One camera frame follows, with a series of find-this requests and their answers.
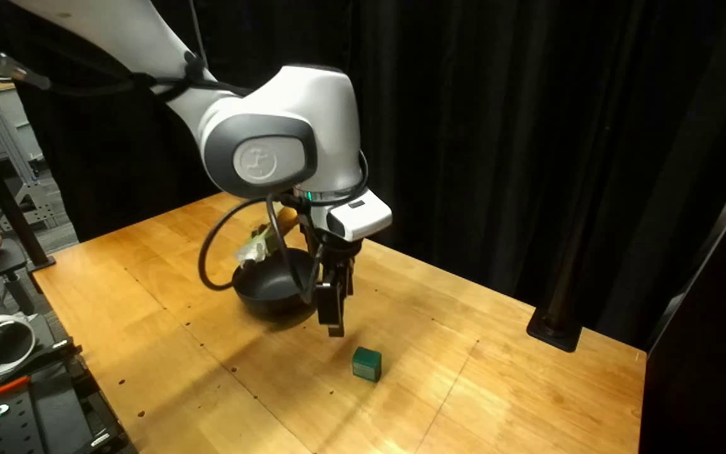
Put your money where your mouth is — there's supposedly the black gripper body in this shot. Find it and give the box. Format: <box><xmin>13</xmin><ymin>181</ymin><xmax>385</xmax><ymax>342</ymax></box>
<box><xmin>318</xmin><ymin>231</ymin><xmax>363</xmax><ymax>293</ymax></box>

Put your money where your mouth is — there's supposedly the black bowl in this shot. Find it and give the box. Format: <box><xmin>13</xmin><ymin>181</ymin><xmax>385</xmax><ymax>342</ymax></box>
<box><xmin>229</xmin><ymin>245</ymin><xmax>326</xmax><ymax>320</ymax></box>

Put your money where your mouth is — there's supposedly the orange object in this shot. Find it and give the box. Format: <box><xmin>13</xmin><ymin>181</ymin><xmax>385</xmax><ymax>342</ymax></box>
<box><xmin>272</xmin><ymin>204</ymin><xmax>302</xmax><ymax>240</ymax></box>

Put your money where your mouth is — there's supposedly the pale crumpled object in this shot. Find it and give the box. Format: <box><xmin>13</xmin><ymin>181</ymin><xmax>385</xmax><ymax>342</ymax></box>
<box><xmin>238</xmin><ymin>229</ymin><xmax>288</xmax><ymax>270</ymax></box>

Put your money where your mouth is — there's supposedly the small green block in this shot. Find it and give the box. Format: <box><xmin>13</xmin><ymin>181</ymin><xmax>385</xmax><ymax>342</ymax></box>
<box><xmin>351</xmin><ymin>342</ymin><xmax>385</xmax><ymax>386</ymax></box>

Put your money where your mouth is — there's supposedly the black curtain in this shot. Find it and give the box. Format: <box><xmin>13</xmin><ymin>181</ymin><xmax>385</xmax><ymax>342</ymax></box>
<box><xmin>0</xmin><ymin>0</ymin><xmax>726</xmax><ymax>350</ymax></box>

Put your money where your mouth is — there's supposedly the black perforated side cart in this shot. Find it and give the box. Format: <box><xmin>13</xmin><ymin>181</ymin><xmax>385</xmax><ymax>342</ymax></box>
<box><xmin>0</xmin><ymin>332</ymin><xmax>134</xmax><ymax>454</ymax></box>

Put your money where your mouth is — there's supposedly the black tripod leg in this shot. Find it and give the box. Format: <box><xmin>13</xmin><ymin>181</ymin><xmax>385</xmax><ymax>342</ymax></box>
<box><xmin>0</xmin><ymin>115</ymin><xmax>59</xmax><ymax>272</ymax></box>

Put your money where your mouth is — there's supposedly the grey metal rack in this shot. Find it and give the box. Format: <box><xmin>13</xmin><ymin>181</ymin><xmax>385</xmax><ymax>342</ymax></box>
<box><xmin>0</xmin><ymin>23</ymin><xmax>68</xmax><ymax>248</ymax></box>

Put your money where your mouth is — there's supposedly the dark side panel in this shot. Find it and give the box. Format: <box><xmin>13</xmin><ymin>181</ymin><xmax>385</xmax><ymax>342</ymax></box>
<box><xmin>639</xmin><ymin>153</ymin><xmax>726</xmax><ymax>454</ymax></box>

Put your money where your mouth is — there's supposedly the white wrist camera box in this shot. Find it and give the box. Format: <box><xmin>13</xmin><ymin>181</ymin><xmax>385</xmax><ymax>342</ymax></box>
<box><xmin>326</xmin><ymin>195</ymin><xmax>397</xmax><ymax>243</ymax></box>

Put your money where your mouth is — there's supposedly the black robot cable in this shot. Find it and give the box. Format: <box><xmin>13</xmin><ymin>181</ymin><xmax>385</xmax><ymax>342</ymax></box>
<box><xmin>197</xmin><ymin>195</ymin><xmax>276</xmax><ymax>293</ymax></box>

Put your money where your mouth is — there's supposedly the orange handled tool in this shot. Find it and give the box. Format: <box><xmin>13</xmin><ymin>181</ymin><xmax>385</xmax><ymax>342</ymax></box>
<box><xmin>0</xmin><ymin>373</ymin><xmax>36</xmax><ymax>398</ymax></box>

